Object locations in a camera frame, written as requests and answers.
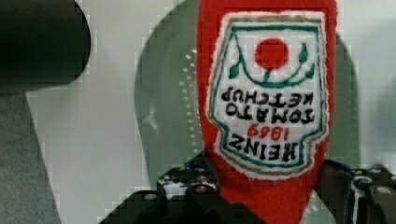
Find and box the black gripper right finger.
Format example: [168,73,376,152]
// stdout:
[315,160,396,224]

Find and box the black cylinder post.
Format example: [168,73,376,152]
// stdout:
[0,0,91,90]

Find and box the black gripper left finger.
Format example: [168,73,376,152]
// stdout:
[99,151,266,224]

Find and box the pale green strainer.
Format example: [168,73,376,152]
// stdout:
[134,0,362,224]

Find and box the red plush ketchup bottle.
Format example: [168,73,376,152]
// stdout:
[197,0,337,224]

